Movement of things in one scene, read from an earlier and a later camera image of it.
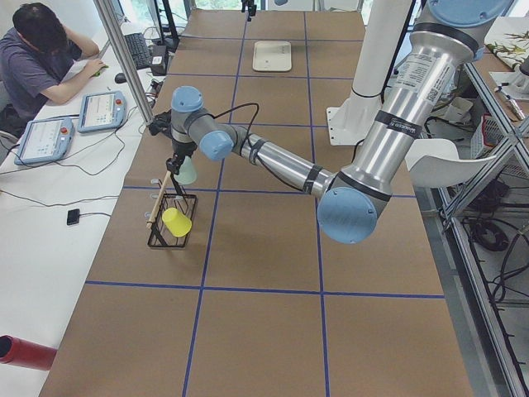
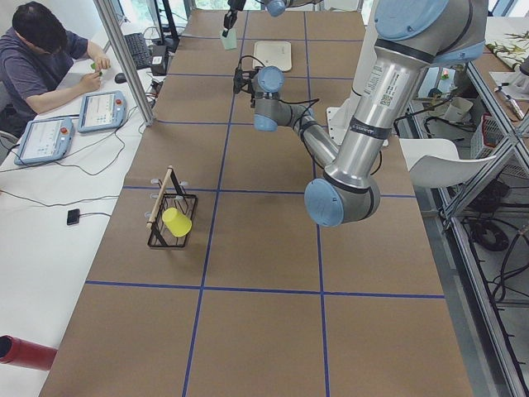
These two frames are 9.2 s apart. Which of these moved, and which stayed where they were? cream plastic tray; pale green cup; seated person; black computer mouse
Moved: pale green cup
Stayed: black computer mouse; seated person; cream plastic tray
